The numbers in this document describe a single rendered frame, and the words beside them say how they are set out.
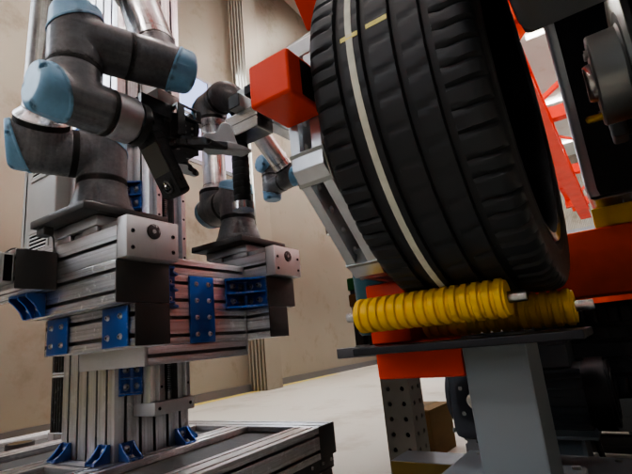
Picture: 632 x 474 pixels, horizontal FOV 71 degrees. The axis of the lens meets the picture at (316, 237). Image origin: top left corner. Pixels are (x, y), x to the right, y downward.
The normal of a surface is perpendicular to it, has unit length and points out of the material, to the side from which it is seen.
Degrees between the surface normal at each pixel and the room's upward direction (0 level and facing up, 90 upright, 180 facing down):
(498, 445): 90
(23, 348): 90
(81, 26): 90
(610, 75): 111
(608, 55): 91
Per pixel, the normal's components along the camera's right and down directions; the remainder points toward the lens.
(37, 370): 0.84, -0.21
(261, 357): -0.54, -0.15
